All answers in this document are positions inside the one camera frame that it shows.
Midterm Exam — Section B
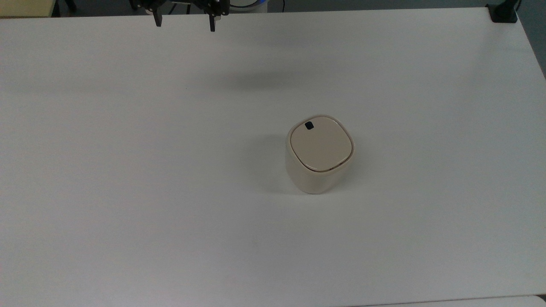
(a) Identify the black table clamp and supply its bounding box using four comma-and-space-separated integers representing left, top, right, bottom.
485, 0, 520, 23

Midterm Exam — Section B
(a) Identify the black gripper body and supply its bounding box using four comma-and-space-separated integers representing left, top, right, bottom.
129, 0, 231, 17

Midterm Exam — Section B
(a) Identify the beige trash bin with lid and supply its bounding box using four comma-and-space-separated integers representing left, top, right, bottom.
285, 114, 356, 195

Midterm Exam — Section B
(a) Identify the yellow cabinet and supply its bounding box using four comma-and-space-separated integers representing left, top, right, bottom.
0, 0, 57, 18

